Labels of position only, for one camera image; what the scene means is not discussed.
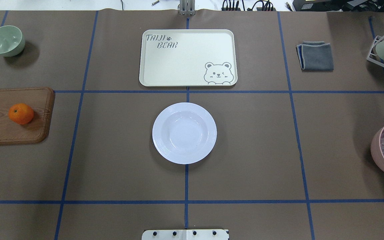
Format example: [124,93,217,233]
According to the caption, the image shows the aluminium frame post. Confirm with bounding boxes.
[177,0,196,17]

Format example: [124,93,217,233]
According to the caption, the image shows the orange fruit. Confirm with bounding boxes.
[9,103,34,125]

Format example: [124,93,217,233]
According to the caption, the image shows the folded grey cloth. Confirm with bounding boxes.
[296,41,334,71]

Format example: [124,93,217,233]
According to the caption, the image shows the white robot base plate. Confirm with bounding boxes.
[141,229,230,240]

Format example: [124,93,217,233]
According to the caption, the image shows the cream bear tray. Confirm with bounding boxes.
[139,29,238,87]

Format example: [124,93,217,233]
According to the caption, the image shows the green bowl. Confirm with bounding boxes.
[0,25,26,57]

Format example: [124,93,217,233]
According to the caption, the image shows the wooden cutting board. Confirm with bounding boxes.
[0,87,55,145]

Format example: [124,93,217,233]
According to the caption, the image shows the white round plate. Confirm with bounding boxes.
[151,102,217,165]

